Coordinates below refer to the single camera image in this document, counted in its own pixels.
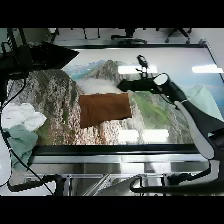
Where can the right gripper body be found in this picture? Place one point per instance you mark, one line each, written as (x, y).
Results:
(133, 85)

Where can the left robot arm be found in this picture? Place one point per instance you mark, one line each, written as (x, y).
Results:
(40, 58)

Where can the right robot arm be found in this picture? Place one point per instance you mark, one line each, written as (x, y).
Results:
(196, 116)

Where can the brown garment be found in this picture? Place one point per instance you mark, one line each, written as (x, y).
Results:
(105, 109)

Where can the office chair base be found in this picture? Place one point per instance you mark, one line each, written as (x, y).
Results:
(178, 32)

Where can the white garment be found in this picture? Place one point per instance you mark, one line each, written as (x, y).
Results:
(20, 115)

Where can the pale green garment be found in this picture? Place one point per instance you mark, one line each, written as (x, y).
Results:
(21, 143)

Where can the silver frame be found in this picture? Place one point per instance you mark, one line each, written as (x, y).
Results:
(100, 165)

